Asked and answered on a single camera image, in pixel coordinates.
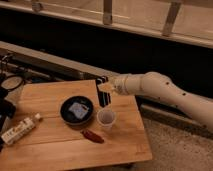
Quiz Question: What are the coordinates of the wooden board table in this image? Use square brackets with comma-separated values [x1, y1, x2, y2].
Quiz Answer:
[0, 80, 152, 171]

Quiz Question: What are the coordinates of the white tube bottle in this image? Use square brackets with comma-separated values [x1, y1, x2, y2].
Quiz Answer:
[1, 113, 42, 145]

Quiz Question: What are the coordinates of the black device at left edge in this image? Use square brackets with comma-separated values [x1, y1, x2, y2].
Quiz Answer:
[0, 99, 16, 132]

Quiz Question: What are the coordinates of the dark red pepper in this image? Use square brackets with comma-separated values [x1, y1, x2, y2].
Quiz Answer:
[82, 130, 104, 143]

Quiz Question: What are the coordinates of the round mirror black frame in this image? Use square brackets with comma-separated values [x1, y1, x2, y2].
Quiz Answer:
[1, 75, 24, 91]

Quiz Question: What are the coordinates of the black round bowl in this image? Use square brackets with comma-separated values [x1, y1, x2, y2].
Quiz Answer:
[60, 96, 94, 126]

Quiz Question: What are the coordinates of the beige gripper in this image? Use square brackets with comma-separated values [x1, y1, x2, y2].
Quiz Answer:
[96, 76, 116, 107]

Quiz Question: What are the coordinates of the translucent plastic cup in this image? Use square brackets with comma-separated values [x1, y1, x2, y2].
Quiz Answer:
[96, 108, 116, 130]

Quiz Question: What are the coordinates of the light blue eraser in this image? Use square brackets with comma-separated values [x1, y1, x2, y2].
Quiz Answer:
[69, 102, 89, 119]

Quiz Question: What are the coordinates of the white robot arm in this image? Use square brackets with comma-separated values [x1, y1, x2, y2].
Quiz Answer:
[98, 72, 213, 132]

